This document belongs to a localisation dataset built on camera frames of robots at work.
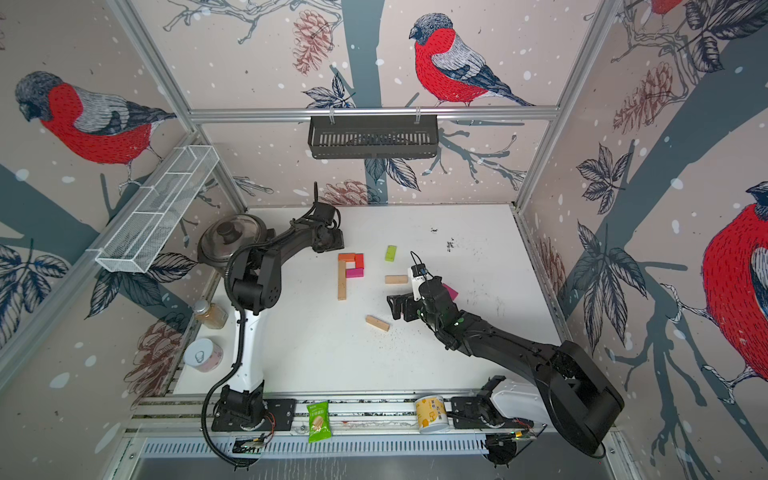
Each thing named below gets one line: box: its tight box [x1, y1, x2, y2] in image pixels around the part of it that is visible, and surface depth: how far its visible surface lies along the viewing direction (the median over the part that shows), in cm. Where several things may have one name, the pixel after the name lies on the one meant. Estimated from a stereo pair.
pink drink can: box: [184, 338, 224, 373], surface depth 81 cm
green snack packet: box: [306, 401, 332, 444], surface depth 73 cm
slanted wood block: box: [365, 314, 390, 332], surface depth 91 cm
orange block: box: [338, 253, 356, 262], surface depth 106 cm
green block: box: [385, 245, 397, 262], surface depth 109 cm
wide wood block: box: [337, 274, 347, 301], surface depth 100 cm
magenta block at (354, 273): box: [345, 268, 364, 278], surface depth 103 cm
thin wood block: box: [338, 260, 346, 289], surface depth 103 cm
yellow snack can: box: [415, 395, 449, 434], surface depth 70 cm
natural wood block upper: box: [385, 275, 408, 284], surface depth 103 cm
